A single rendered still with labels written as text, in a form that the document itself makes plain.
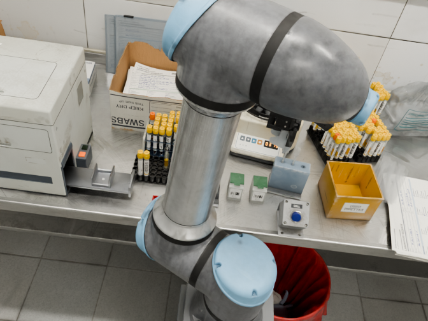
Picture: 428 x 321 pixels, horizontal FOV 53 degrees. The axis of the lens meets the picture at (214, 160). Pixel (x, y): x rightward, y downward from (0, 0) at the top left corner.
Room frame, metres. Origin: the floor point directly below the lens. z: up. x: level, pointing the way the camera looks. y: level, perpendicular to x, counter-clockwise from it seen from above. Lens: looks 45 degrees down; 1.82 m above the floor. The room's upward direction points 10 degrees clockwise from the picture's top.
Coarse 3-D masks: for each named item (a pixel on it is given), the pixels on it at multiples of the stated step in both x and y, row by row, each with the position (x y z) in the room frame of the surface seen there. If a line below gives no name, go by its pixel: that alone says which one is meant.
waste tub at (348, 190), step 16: (320, 176) 0.91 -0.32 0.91; (336, 176) 0.91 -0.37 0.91; (352, 176) 0.92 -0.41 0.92; (368, 176) 0.90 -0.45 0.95; (320, 192) 0.87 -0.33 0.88; (336, 192) 0.79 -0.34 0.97; (352, 192) 0.89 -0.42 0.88; (368, 192) 0.87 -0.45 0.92; (336, 208) 0.78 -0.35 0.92; (352, 208) 0.79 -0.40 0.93; (368, 208) 0.79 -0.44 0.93
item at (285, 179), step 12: (276, 156) 0.89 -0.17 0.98; (276, 168) 0.85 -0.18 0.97; (288, 168) 0.85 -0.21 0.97; (300, 168) 0.86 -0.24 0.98; (276, 180) 0.85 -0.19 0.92; (288, 180) 0.85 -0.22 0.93; (300, 180) 0.85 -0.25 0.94; (276, 192) 0.84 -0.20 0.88; (288, 192) 0.84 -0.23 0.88; (300, 192) 0.85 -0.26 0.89
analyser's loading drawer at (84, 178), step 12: (72, 168) 0.77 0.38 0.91; (84, 168) 0.78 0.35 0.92; (96, 168) 0.76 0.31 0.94; (72, 180) 0.73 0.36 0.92; (84, 180) 0.73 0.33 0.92; (96, 180) 0.74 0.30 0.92; (108, 180) 0.72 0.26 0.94; (120, 180) 0.76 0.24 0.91; (132, 180) 0.75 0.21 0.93; (120, 192) 0.72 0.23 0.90
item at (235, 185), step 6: (234, 174) 0.83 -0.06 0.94; (240, 174) 0.83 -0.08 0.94; (234, 180) 0.80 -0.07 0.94; (240, 180) 0.81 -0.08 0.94; (228, 186) 0.81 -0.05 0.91; (234, 186) 0.79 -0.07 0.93; (240, 186) 0.80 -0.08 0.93; (228, 192) 0.79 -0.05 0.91; (234, 192) 0.79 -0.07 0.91; (240, 192) 0.79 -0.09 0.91; (228, 198) 0.79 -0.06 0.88; (234, 198) 0.79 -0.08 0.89; (240, 198) 0.79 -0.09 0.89
